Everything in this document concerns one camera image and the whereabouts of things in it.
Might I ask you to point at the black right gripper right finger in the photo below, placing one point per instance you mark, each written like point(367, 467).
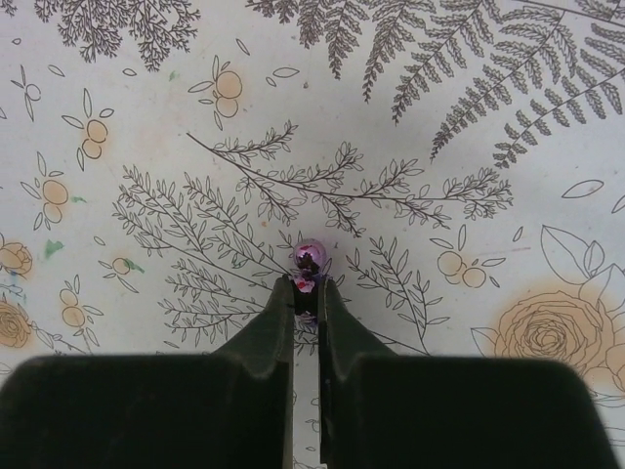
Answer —
point(380, 409)

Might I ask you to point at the floral table mat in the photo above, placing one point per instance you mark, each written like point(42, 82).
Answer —
point(461, 161)

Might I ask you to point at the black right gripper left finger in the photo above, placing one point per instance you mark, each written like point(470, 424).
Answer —
point(232, 408)

